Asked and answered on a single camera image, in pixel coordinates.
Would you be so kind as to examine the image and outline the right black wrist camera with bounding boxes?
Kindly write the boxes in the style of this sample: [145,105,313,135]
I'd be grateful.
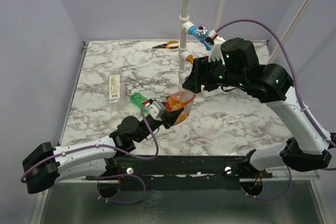
[208,30,259,72]

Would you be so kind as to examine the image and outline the brass yellow faucet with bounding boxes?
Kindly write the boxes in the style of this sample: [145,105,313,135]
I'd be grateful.
[186,55,194,64]

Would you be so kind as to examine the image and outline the white round bottle cap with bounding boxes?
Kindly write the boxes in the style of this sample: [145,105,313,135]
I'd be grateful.
[131,89,139,94]

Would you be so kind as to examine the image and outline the yellow handled pliers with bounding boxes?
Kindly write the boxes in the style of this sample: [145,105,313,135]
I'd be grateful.
[152,40,179,49]

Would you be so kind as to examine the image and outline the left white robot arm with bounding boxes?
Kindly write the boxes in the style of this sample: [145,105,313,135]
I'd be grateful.
[20,109,184,194]

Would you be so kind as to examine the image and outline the green plastic bottle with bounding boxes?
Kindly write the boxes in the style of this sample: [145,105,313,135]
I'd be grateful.
[130,92,148,109]

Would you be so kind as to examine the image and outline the white PVC pipe frame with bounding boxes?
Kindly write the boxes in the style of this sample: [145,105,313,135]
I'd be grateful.
[178,0,313,85]

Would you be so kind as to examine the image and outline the clear square water bottle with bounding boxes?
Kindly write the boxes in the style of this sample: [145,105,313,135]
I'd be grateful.
[108,69,125,104]

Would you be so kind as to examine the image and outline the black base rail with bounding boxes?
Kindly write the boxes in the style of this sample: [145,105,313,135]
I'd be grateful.
[52,153,287,192]

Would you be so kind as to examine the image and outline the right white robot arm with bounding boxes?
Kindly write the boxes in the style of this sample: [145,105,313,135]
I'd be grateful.
[182,55,333,178]

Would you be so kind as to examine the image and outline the blue plastic faucet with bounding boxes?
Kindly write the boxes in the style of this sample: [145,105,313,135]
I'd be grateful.
[188,25,212,51]

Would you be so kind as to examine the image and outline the orange label tea bottle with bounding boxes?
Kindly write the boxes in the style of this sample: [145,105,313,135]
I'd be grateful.
[165,89,196,125]

